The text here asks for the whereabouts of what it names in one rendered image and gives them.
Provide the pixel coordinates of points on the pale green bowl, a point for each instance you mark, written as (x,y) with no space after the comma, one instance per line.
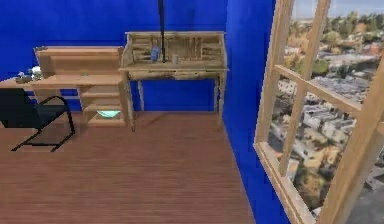
(108,113)

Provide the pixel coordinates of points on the black cantilever chair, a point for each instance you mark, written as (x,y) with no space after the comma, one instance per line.
(23,111)

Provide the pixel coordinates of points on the black floor lamp pole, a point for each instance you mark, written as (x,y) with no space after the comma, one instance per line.
(162,30)

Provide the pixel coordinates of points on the small potted plant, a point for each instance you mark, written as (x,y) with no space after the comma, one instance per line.
(29,76)

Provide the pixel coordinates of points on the blue book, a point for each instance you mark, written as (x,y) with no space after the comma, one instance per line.
(155,53)

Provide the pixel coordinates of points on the wooden framed window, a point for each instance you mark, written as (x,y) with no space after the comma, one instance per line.
(310,88)

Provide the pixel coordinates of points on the light wooden shelf desk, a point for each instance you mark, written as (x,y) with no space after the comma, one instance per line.
(83,80)

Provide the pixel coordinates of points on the pale wooden writing desk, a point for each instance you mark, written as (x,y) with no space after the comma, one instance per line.
(173,69)

